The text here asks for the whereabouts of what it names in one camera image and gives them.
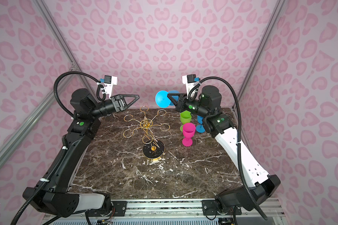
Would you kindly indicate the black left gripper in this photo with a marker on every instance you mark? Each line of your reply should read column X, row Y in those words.
column 120, row 106

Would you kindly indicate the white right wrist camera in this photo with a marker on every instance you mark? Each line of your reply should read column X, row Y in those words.
column 190, row 81

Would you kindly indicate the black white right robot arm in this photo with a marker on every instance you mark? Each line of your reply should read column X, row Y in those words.
column 257, row 184

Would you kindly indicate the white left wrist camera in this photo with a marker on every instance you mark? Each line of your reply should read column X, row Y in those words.
column 107, row 84

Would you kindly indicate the blue wine glass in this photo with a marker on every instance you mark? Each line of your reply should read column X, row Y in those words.
column 162, row 100
column 200, row 128

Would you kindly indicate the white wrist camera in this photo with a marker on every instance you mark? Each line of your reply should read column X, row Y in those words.
column 190, row 81
column 107, row 84

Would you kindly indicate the blue wine glass front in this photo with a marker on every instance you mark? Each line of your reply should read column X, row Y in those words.
column 200, row 128

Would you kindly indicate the green wine glass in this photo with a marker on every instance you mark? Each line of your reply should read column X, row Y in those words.
column 185, row 117

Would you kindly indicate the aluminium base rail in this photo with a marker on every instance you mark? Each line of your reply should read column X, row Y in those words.
column 175, row 212

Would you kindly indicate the blue wine glass back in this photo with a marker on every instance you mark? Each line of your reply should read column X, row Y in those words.
column 162, row 100

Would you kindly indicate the magenta plastic wine glass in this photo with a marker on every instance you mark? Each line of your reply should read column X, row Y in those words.
column 189, row 130

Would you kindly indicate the aluminium diagonal frame bar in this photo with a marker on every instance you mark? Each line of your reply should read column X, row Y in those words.
column 26, row 100

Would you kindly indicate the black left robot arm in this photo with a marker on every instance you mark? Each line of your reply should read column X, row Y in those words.
column 51, row 195

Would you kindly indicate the gold wire glass rack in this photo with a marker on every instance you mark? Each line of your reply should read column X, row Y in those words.
column 153, row 148

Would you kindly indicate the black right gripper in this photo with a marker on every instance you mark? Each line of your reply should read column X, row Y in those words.
column 181, row 105

